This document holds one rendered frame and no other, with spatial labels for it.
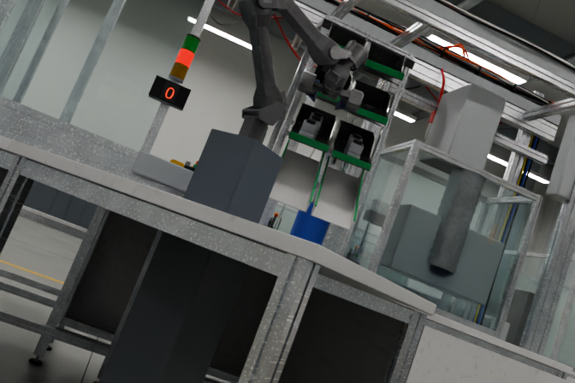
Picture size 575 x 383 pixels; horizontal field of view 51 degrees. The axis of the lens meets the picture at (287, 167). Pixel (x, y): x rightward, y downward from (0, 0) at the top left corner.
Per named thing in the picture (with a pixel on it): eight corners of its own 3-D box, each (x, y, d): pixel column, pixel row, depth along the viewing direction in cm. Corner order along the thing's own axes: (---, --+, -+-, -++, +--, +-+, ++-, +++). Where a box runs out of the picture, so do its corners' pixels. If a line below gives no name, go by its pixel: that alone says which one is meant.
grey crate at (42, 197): (99, 233, 353) (115, 197, 357) (-7, 193, 342) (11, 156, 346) (103, 232, 395) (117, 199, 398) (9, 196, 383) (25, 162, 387)
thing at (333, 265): (313, 262, 96) (319, 244, 97) (6, 150, 146) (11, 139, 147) (433, 315, 154) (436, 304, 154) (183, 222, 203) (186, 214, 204)
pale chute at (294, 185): (305, 212, 183) (311, 202, 180) (265, 197, 182) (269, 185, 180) (320, 162, 205) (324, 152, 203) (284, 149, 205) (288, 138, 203)
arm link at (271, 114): (257, 118, 145) (266, 94, 146) (237, 117, 153) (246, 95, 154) (276, 129, 149) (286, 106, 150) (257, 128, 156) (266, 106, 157)
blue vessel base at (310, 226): (317, 269, 268) (338, 212, 272) (285, 256, 265) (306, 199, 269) (308, 266, 283) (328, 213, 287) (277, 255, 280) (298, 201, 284)
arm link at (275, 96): (251, -11, 142) (273, -13, 146) (235, -7, 148) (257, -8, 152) (269, 122, 148) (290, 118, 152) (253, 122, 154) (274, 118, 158)
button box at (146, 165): (204, 200, 162) (213, 179, 163) (130, 170, 158) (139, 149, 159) (202, 200, 169) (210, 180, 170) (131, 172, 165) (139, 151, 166)
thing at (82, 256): (441, 497, 315) (489, 338, 329) (26, 362, 274) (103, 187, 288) (409, 468, 351) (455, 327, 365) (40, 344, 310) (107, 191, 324)
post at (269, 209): (258, 248, 297) (353, 1, 319) (250, 244, 296) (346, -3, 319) (257, 247, 301) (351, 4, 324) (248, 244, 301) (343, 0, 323)
